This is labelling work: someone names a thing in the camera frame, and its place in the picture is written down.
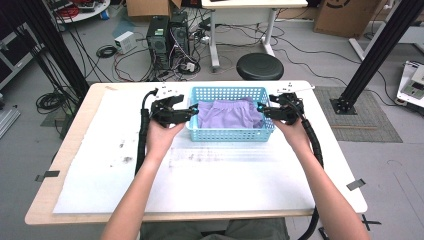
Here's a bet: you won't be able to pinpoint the purple shorts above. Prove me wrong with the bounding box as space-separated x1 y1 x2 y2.
197 98 266 130

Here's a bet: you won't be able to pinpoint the round white table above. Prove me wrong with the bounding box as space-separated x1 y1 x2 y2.
49 0 111 24

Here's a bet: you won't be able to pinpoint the black metal post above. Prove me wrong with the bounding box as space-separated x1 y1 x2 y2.
329 0 424 115
19 0 90 99

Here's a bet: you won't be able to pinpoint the white device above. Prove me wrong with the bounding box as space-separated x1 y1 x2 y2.
396 60 424 109

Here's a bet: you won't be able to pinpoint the white desk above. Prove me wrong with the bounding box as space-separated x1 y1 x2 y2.
200 0 309 73

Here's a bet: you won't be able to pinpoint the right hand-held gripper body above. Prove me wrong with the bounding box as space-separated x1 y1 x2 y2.
267 83 315 126

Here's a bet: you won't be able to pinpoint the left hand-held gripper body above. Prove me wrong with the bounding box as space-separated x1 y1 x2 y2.
148 84 193 129

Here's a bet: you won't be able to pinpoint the person's olive trousers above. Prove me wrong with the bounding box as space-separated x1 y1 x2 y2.
139 217 291 240

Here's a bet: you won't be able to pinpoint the black tape cross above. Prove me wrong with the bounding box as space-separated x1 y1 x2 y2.
360 214 382 232

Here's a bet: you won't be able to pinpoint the small coiled black cable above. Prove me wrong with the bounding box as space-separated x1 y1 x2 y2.
96 44 118 59

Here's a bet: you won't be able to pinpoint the grey tape strip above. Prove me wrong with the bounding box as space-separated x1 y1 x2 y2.
34 170 61 183
346 178 367 192

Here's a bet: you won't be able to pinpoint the open cardboard box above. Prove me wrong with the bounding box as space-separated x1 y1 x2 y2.
125 0 183 18

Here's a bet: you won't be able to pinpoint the light blue plastic basket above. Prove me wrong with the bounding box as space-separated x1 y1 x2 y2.
185 86 276 143

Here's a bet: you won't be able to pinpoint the person's left hand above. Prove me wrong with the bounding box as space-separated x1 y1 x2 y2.
145 121 186 161

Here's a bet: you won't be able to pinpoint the large coiled black cable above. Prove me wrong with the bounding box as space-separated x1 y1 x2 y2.
35 91 72 115

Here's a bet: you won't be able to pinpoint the white power supply box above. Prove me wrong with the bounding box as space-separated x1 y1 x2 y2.
114 30 138 55

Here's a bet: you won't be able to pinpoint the black round stool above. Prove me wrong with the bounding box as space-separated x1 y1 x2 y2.
235 53 285 81

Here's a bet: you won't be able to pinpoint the black computer tower green sticker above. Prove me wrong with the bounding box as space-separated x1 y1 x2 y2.
145 15 171 72

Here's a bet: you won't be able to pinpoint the person's right hand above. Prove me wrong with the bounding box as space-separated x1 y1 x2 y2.
273 120 313 155

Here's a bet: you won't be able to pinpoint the black sleeved cable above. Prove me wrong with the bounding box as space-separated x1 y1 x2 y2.
134 88 159 177
297 99 325 240

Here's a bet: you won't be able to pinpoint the grey floor mat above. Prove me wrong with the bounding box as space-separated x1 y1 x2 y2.
313 86 404 144

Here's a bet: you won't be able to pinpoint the large cardboard box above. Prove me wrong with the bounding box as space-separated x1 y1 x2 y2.
313 0 384 38

